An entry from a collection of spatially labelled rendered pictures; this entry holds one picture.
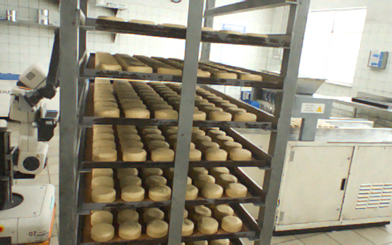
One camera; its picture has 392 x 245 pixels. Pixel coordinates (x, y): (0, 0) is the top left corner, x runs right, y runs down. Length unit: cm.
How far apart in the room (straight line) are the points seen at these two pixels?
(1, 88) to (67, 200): 517
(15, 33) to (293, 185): 508
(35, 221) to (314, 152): 206
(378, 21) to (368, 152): 345
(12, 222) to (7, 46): 431
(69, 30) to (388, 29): 574
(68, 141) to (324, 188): 254
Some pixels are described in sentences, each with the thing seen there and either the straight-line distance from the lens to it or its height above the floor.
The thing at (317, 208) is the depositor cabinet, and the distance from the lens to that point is 305.
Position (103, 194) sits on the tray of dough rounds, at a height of 115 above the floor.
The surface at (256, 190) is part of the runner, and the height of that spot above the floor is 114.
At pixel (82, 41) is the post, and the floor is 145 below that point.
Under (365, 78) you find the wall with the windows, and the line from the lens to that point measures 626.
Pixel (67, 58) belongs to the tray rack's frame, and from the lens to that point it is 64.
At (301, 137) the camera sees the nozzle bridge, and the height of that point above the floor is 87.
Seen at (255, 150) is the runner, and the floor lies 123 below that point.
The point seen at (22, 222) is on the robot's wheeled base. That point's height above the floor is 27.
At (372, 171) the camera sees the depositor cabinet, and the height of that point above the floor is 57.
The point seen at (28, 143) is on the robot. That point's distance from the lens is 248.
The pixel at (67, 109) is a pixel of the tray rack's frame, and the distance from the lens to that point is 66.
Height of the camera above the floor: 148
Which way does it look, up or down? 13 degrees down
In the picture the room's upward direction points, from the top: 6 degrees clockwise
